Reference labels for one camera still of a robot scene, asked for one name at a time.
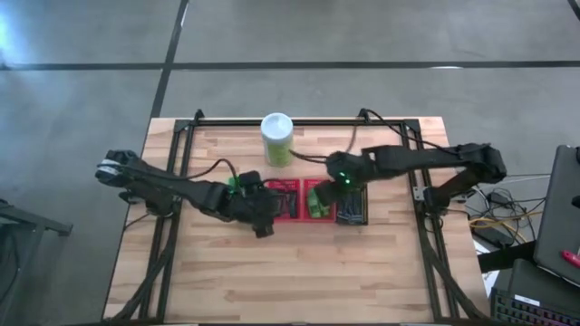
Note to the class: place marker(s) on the black power strip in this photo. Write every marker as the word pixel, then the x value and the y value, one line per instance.
pixel 494 236

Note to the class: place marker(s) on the black equipment box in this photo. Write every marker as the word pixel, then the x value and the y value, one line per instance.
pixel 534 283

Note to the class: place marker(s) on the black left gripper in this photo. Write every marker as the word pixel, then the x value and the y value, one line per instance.
pixel 254 204

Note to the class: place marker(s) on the dark blue toiletry item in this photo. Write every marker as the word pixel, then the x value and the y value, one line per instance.
pixel 351 210

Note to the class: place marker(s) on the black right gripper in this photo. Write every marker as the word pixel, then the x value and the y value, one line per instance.
pixel 346 167

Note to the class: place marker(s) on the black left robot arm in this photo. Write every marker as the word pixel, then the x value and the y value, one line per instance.
pixel 158 185

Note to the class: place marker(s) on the red plastic basket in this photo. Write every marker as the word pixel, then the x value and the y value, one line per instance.
pixel 309 183
pixel 292 185

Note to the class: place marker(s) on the black power adapter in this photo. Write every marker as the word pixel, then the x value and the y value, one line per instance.
pixel 498 198

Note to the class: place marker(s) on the black plastic basket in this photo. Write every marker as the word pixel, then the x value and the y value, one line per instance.
pixel 364 194

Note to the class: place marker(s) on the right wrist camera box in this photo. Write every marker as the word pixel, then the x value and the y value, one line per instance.
pixel 330 192

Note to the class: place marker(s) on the grey metal stand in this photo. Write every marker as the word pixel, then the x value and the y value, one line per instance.
pixel 27 222

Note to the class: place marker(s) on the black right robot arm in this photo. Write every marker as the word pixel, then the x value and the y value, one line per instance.
pixel 430 156

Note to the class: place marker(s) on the white-lidded green wipes canister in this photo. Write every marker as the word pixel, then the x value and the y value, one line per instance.
pixel 276 136

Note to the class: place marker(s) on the grey laptop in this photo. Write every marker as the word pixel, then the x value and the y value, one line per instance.
pixel 559 213

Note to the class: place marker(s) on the red pen-like item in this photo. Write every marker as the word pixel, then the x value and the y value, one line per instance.
pixel 571 258

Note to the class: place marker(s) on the black aluminium table frame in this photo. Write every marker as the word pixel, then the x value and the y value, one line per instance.
pixel 294 122

